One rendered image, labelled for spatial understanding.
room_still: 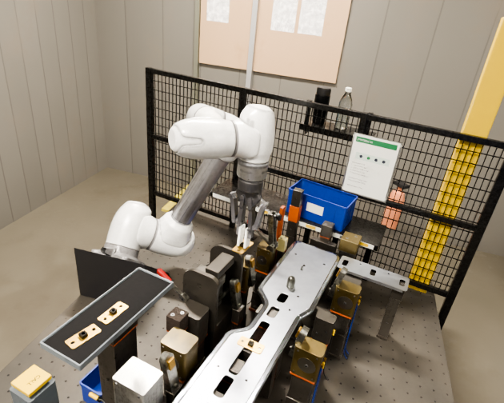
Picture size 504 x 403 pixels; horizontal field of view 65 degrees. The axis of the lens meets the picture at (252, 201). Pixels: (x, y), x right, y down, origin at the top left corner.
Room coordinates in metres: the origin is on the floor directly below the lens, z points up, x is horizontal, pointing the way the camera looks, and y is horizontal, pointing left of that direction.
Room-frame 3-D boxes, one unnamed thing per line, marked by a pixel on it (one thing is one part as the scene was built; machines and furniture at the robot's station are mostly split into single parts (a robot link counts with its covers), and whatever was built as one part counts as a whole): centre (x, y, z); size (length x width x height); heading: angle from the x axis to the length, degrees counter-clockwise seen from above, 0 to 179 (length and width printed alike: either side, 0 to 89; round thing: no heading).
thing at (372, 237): (1.81, -0.23, 1.01); 0.90 x 0.22 x 0.03; 66
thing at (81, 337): (0.72, 0.39, 1.17); 0.08 x 0.04 x 0.01; 146
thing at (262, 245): (1.40, -0.07, 0.87); 0.10 x 0.07 x 0.35; 66
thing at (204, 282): (1.08, 0.10, 0.94); 0.18 x 0.13 x 0.49; 156
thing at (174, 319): (0.90, 0.19, 0.90); 0.05 x 0.05 x 0.40; 66
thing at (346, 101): (1.96, -0.40, 1.53); 0.07 x 0.07 x 0.20
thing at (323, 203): (1.76, -0.34, 1.09); 0.30 x 0.17 x 0.13; 61
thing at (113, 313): (0.82, 0.35, 1.17); 0.08 x 0.04 x 0.01; 155
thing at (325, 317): (1.08, -0.32, 0.84); 0.10 x 0.05 x 0.29; 66
